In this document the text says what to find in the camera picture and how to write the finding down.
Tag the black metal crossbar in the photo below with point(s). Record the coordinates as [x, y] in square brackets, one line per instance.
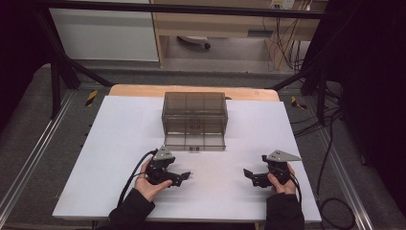
[191, 9]

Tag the white cabinet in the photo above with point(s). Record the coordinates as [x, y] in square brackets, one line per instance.
[105, 35]

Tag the smoky transparent drawer box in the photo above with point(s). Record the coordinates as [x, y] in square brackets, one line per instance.
[194, 103]

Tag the black curtain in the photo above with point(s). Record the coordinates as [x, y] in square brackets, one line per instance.
[373, 80]
[19, 48]

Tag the person's right hand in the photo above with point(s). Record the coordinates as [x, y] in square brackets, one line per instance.
[285, 189]

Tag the light wooden desk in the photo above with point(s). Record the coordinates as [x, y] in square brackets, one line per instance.
[207, 24]

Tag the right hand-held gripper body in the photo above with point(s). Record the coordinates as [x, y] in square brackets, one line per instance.
[279, 169]

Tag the white table board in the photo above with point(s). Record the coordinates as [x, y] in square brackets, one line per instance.
[207, 198]

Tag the grey office chair base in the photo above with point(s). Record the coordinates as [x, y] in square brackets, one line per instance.
[193, 39]

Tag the black metal stand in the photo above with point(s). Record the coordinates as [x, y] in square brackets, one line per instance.
[320, 92]
[56, 86]

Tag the yellow black tape strip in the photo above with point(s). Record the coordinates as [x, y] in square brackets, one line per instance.
[297, 103]
[91, 97]

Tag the light wooden table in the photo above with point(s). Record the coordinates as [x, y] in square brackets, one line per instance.
[137, 91]

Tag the white power strip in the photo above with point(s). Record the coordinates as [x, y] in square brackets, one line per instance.
[282, 4]

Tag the person's left hand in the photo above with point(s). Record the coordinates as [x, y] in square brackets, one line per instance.
[148, 190]

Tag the aluminium floor rail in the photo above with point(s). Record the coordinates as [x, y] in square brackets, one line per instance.
[341, 169]
[35, 150]

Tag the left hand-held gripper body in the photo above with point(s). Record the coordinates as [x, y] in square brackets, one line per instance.
[159, 174]

